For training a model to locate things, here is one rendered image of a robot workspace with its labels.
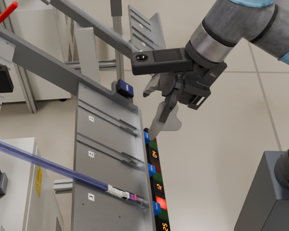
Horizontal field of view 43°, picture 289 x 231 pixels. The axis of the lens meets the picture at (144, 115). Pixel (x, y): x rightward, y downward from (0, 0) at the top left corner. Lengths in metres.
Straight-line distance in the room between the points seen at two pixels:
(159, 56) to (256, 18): 0.18
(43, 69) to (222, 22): 0.49
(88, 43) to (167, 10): 1.72
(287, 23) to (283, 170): 0.59
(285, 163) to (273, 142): 0.88
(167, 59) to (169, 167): 1.18
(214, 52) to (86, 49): 0.68
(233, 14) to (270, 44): 0.09
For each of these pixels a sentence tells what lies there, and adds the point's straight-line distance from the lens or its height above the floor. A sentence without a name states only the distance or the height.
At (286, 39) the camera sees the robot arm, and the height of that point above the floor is 1.13.
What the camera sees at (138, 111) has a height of 0.74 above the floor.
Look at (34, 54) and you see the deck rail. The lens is 0.93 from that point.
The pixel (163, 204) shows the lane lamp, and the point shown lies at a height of 0.65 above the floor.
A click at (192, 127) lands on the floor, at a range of 1.99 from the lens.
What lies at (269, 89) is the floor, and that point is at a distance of 2.31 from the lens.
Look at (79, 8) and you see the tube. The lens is 1.08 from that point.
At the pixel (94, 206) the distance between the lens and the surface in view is 0.77.
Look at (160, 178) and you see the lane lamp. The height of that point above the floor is 0.65.
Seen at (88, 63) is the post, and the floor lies 0.68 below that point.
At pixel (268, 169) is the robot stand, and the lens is 1.21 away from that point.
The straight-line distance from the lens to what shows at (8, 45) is 0.91.
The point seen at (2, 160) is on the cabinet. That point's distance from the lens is 1.15.
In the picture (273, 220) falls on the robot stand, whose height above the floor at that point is 0.42.
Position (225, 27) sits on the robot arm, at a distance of 0.64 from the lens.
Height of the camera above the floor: 1.48
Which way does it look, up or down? 47 degrees down
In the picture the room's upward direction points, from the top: straight up
